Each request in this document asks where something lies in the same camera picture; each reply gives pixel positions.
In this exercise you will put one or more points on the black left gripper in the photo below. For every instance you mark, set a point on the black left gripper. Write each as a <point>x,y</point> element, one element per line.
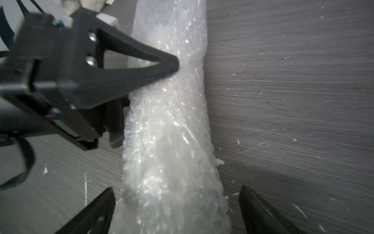
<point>53,81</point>

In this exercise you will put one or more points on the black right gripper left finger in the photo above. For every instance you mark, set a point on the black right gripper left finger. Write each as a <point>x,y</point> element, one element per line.
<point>95,218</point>

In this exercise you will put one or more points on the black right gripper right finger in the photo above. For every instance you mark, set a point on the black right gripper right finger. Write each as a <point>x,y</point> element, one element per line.
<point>260,217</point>

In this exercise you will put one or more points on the clear bubble wrap sheet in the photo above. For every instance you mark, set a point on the clear bubble wrap sheet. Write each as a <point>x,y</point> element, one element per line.
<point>171,184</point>

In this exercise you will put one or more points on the white plush dog toy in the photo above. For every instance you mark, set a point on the white plush dog toy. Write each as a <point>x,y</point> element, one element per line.
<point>72,6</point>

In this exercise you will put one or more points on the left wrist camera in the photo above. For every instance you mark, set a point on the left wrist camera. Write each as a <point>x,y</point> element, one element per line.
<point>108,19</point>

